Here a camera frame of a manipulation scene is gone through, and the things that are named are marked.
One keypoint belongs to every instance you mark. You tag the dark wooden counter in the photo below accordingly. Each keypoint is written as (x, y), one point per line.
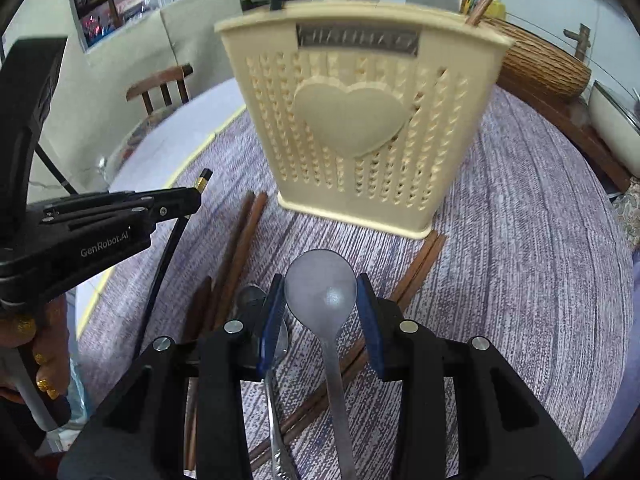
(572, 119)

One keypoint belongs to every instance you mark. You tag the bronze faucet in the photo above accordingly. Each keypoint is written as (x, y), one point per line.
(582, 39)

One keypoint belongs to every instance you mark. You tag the cream plastic utensil holder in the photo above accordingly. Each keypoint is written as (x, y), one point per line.
(365, 109)

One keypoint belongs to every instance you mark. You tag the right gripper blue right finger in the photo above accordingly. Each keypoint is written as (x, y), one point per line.
(368, 311)

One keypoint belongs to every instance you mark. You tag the person's left hand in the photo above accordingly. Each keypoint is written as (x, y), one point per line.
(47, 342)

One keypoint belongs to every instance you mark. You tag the wooden chair with cushion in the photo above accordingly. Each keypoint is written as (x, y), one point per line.
(161, 94)

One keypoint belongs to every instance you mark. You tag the woven basket sink bowl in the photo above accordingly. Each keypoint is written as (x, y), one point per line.
(540, 63)

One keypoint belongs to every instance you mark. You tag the silver metal spoon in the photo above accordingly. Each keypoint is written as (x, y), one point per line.
(320, 290)

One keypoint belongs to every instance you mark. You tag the yellow soap bottle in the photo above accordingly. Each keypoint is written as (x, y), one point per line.
(497, 9)

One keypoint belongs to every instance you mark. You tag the wooden handled spoon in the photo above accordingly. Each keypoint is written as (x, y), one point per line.
(282, 465)

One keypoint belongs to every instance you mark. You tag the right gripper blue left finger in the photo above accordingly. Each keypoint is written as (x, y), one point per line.
(268, 326)

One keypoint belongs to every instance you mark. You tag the cream pot with glass lid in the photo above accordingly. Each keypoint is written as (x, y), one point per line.
(617, 124)

